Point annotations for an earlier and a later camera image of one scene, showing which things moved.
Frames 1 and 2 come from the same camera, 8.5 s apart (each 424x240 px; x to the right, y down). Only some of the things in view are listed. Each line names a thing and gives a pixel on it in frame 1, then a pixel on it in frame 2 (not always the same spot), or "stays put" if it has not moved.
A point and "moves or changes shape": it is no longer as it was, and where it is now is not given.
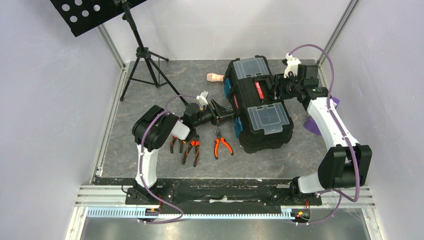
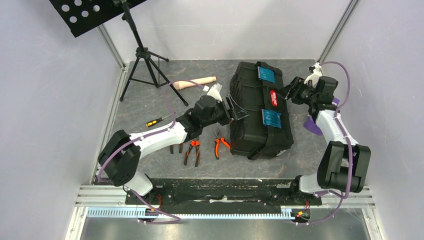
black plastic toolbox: x=261 y=122 moves or changes shape
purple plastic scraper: x=310 y=124 stays put
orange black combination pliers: x=196 y=143 stays put
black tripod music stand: x=77 y=14 stays put
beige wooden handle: x=212 y=77 → x=181 y=85
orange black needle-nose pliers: x=181 y=142 stays put
